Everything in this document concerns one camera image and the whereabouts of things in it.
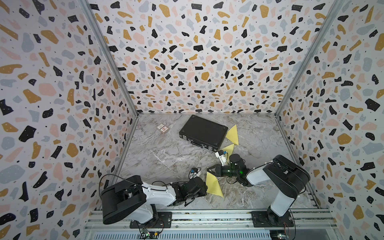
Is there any aluminium corner post left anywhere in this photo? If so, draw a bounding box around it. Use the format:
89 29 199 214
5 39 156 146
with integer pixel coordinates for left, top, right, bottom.
78 0 139 119

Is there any aluminium corner post right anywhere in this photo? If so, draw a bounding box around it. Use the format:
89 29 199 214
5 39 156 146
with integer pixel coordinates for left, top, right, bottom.
275 0 345 120

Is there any playing card box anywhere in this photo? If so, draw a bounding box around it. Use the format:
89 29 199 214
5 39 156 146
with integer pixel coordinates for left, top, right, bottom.
157 124 169 134

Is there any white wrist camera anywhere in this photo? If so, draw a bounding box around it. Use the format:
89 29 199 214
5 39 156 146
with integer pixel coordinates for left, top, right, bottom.
215 150 228 166
188 167 201 179

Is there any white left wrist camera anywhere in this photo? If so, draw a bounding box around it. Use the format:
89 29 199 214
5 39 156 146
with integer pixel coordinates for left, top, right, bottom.
188 167 201 179

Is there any aluminium mounting rail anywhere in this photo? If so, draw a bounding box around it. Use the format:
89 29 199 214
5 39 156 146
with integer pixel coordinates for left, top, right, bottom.
85 209 342 240

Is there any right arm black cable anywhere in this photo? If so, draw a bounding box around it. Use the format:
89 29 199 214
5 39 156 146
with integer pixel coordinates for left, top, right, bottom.
248 160 308 196

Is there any black hard carrying case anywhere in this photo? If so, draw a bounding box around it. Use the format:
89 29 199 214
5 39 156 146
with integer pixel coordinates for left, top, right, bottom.
179 115 229 152

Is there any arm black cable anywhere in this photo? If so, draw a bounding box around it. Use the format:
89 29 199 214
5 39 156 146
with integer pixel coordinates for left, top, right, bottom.
98 173 142 199
248 160 308 196

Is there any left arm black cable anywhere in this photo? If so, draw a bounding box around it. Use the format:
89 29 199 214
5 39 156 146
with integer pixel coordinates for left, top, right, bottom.
98 173 142 199

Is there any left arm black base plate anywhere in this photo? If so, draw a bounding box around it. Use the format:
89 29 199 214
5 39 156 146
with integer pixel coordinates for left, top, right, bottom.
130 212 173 229

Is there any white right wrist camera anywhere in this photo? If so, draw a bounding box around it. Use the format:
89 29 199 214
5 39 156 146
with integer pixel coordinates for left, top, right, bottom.
215 150 228 166

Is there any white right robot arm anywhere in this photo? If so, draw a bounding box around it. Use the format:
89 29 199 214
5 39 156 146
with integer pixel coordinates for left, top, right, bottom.
207 151 311 225

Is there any aluminium corner post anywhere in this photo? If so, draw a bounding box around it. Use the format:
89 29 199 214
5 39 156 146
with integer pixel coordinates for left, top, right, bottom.
275 0 345 120
78 0 139 119

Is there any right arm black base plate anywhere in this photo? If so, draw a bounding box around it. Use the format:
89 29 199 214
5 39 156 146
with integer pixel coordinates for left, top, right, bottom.
251 211 294 228

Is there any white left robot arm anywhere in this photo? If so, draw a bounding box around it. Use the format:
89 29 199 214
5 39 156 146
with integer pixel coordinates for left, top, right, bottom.
100 175 208 225

